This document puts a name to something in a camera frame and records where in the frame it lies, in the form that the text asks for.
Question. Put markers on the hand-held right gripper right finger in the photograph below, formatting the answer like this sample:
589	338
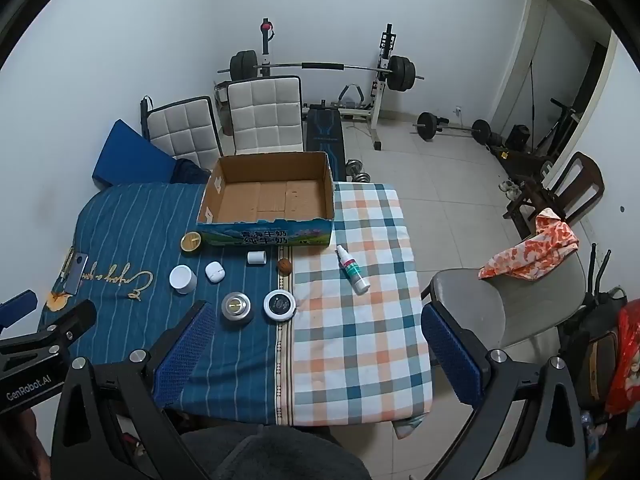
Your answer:
452	355

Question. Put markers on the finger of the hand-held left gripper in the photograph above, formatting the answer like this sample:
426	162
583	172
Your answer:
17	307
70	325

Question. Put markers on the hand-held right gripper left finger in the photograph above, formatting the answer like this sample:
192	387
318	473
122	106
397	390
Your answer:
186	352

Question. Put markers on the silver metal tin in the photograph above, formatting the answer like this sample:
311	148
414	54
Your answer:
236	308

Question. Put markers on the white jar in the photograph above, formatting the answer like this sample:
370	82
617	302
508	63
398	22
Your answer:
182	280

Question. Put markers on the white earbuds case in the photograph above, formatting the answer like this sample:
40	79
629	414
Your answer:
215	271

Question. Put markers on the white round tin black lid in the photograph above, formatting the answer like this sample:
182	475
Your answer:
279	306

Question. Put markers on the white spray bottle green label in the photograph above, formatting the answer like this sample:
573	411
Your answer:
354	271

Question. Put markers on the cardboard box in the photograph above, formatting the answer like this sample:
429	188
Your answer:
270	200

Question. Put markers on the person's left forearm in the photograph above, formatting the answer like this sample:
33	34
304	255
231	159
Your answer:
17	440

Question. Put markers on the grey smartphone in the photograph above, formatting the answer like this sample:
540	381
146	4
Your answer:
76	274

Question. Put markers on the grey shell chair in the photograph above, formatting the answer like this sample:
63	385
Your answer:
480	305

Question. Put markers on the round wooden container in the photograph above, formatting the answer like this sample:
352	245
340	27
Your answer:
190	243

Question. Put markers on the small white cylinder cup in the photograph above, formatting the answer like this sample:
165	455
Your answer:
256	258

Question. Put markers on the brown walnut ball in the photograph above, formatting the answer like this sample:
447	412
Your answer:
284	266

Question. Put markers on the orange floral cloth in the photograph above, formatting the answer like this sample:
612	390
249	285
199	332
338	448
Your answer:
535	252

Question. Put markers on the black backpack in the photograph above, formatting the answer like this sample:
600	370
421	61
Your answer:
595	350

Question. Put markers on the red bag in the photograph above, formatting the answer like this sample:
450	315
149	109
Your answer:
625	360

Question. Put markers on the blue folded mat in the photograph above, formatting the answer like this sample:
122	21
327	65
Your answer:
127	157

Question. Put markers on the pair of white shoes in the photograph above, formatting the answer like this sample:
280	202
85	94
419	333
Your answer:
510	186

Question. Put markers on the dark blue clothing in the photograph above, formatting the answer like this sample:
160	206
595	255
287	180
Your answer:
191	171

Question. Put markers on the chrome dumbbell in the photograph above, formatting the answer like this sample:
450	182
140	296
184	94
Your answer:
354	165
361	177

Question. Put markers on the dark wooden chair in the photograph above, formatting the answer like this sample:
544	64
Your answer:
580	180

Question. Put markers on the white padded chair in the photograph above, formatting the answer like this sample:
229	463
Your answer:
182	130
265	117

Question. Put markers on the black box speaker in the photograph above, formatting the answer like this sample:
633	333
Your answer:
518	137

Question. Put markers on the short barbell black plates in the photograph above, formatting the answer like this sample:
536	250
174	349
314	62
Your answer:
426	126

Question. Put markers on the white barbell rack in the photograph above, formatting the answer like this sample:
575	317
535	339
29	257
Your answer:
377	110

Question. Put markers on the black weight bench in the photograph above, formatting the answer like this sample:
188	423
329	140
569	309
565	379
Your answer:
325	132

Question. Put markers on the long barbell black plates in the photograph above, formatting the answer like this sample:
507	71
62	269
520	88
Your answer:
402	72

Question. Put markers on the white door frame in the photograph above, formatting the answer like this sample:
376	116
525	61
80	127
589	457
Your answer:
525	35

